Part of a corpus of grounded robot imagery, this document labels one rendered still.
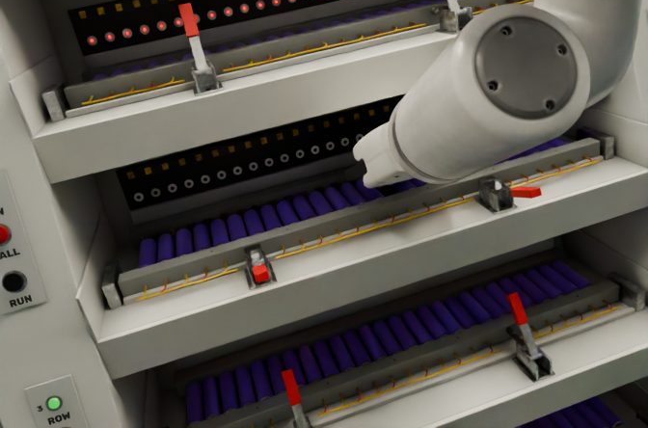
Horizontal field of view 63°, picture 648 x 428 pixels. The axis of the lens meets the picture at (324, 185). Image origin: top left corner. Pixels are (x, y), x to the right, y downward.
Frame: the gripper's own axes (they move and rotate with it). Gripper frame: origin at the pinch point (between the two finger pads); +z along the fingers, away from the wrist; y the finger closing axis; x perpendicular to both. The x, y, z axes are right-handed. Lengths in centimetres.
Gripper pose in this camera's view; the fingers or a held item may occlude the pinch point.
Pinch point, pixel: (390, 169)
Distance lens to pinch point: 61.2
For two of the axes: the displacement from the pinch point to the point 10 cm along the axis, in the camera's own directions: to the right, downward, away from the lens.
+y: -9.5, 2.6, -1.6
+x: 2.8, 9.5, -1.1
